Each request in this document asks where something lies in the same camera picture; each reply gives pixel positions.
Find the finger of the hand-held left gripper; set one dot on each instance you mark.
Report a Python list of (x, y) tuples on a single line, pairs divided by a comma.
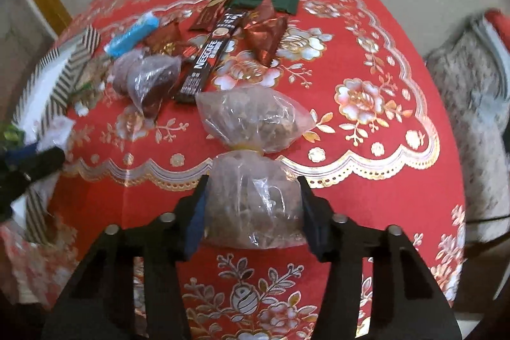
[(10, 196), (44, 162)]

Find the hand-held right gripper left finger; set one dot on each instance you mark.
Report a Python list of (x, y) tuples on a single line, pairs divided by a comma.
[(197, 220)]

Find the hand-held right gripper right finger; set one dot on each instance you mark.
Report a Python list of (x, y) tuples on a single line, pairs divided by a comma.
[(312, 220)]

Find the striped cardboard box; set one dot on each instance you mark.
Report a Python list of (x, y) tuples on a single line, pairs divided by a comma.
[(75, 65)]

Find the large clear bag brown snacks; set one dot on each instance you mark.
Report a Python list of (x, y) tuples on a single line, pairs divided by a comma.
[(255, 117)]

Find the black coffee stick packet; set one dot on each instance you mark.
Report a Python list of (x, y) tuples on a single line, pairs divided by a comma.
[(203, 61)]

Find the shiny red-brown snack packet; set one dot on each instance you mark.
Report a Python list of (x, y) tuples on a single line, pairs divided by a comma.
[(263, 37)]

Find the small clear bag grey snacks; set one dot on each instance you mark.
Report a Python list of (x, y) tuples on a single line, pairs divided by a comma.
[(121, 71)]

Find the small clear bag dark snacks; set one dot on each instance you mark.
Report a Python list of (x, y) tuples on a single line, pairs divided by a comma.
[(153, 81)]

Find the red floral tablecloth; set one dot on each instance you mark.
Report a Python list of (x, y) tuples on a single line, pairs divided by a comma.
[(358, 164)]

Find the small wrapped candies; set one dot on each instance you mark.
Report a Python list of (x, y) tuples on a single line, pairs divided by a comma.
[(85, 97)]

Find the blue white snack bar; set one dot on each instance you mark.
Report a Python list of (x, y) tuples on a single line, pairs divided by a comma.
[(127, 37)]

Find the brown candy packet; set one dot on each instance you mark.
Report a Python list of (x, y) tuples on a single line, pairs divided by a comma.
[(163, 37)]

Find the grey patterned cloth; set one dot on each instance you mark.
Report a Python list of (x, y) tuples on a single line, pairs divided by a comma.
[(470, 105)]

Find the brown coffee sachet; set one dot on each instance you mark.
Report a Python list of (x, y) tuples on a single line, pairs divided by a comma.
[(207, 15)]

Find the dark green snack packet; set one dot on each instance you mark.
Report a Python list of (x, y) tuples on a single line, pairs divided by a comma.
[(287, 1)]

